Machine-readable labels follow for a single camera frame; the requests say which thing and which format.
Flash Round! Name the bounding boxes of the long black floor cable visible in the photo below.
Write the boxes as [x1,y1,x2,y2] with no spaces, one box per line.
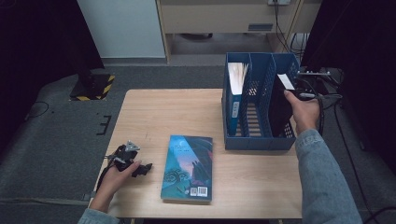
[323,92,378,224]

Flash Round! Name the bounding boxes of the beige wooden desk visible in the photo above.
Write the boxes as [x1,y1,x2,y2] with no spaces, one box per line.
[155,0,322,63]

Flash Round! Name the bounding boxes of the black hanging cables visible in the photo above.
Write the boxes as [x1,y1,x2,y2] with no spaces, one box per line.
[273,0,310,54]

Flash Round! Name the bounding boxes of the thick bright blue book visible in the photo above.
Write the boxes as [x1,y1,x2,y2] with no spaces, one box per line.
[226,62,250,137]

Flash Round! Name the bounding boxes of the hand-held gripper cable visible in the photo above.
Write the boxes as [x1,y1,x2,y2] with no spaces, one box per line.
[94,153,118,193]
[306,77,344,138]

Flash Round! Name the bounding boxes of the black book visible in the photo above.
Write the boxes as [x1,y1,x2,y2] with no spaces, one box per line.
[268,73,296,138]

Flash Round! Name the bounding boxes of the person's left hand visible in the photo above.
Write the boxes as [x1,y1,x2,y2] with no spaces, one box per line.
[98,160,143,203]

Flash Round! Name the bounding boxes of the left hand-held gripper cable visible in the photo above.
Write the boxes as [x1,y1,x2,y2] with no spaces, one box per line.
[94,153,118,193]

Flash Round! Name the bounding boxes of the dark curtain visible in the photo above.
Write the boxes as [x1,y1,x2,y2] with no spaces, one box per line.
[0,0,105,157]
[300,0,396,175]

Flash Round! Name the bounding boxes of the person's right hand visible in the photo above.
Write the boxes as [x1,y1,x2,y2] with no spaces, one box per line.
[283,90,321,136]

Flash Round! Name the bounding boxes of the dark blue illustrated book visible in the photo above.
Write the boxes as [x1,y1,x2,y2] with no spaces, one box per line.
[160,133,215,204]

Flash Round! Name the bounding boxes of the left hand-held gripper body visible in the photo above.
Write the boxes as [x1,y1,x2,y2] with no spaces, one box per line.
[107,140,141,173]

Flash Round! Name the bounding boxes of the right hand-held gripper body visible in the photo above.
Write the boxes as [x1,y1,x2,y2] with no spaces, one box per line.
[293,70,332,102]

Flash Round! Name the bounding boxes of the thin black looped floor cable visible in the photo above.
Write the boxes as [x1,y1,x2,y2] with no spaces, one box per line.
[24,100,50,121]

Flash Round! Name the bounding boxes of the right hand-held gripper cable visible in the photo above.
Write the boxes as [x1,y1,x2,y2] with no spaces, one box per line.
[306,77,344,138]

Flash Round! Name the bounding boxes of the black yellow-striped stand base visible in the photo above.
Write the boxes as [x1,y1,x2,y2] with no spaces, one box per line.
[68,73,117,103]

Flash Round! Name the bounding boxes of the blue plastic file rack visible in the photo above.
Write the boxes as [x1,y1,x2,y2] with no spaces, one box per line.
[220,51,301,152]

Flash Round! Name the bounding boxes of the thick black floor cable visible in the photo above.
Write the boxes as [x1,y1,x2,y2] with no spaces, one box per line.
[361,206,396,224]

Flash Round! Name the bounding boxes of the grey tape piece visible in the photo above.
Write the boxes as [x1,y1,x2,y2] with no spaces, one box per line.
[81,190,96,202]

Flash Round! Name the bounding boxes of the white panel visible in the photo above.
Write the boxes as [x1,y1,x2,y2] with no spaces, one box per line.
[75,0,167,60]

